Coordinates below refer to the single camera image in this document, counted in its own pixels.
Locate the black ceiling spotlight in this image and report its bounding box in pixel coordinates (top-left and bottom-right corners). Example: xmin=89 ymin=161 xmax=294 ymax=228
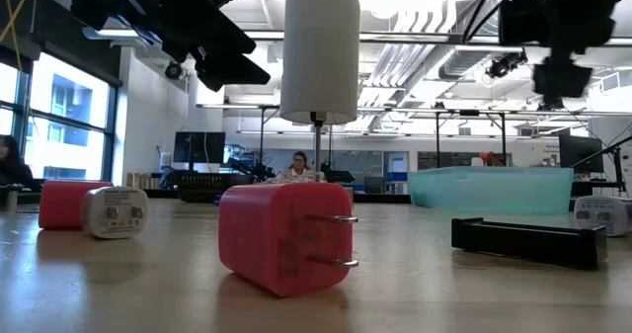
xmin=485 ymin=50 xmax=528 ymax=80

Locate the thin yellow cord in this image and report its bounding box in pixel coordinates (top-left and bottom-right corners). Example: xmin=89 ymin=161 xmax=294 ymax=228
xmin=0 ymin=0 xmax=39 ymax=72

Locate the large glass window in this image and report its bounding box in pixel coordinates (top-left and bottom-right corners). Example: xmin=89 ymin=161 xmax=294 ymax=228
xmin=0 ymin=50 xmax=120 ymax=184

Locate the pink wall charger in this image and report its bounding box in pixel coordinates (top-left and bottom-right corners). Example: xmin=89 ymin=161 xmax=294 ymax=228
xmin=38 ymin=179 xmax=115 ymax=231
xmin=217 ymin=181 xmax=360 ymax=298

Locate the black computer monitor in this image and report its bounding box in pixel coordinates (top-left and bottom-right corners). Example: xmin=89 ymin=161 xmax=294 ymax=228
xmin=172 ymin=130 xmax=227 ymax=166
xmin=558 ymin=133 xmax=605 ymax=175

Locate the black aluminium table frame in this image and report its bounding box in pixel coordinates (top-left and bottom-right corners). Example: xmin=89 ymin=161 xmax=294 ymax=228
xmin=142 ymin=188 xmax=414 ymax=206

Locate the long ceiling light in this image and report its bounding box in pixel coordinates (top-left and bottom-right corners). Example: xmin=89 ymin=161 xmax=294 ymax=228
xmin=81 ymin=26 xmax=179 ymax=42

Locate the person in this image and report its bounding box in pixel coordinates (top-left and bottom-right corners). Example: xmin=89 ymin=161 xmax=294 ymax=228
xmin=276 ymin=150 xmax=325 ymax=182
xmin=0 ymin=133 xmax=43 ymax=192

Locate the black rectangular tray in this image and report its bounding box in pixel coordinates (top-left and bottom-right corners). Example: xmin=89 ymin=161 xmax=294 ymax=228
xmin=450 ymin=216 xmax=609 ymax=272

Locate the teal translucent plastic tray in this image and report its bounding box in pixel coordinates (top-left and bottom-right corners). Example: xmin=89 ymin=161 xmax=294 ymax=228
xmin=408 ymin=166 xmax=576 ymax=216

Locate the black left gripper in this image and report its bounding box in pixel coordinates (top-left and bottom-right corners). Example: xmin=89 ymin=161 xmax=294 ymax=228
xmin=43 ymin=0 xmax=272 ymax=93

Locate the purple and white wall charger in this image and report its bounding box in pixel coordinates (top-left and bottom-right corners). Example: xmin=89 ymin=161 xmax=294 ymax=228
xmin=573 ymin=195 xmax=632 ymax=238

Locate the white cylinder table lamp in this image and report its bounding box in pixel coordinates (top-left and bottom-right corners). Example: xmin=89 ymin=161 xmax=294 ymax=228
xmin=279 ymin=0 xmax=361 ymax=184

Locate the white lamp cable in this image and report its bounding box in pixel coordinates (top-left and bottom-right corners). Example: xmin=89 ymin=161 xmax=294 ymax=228
xmin=269 ymin=172 xmax=327 ymax=184

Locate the black dome camera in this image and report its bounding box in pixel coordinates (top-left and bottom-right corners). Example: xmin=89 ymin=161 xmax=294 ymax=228
xmin=164 ymin=59 xmax=185 ymax=81

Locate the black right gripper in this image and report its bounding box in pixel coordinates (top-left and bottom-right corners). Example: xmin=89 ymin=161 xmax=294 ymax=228
xmin=531 ymin=45 xmax=593 ymax=112

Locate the black plastic slotted basket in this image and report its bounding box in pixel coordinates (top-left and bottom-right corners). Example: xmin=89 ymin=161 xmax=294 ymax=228
xmin=177 ymin=172 xmax=258 ymax=205

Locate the green and white wall charger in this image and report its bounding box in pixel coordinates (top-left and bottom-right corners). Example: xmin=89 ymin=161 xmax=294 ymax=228
xmin=80 ymin=185 xmax=150 ymax=240

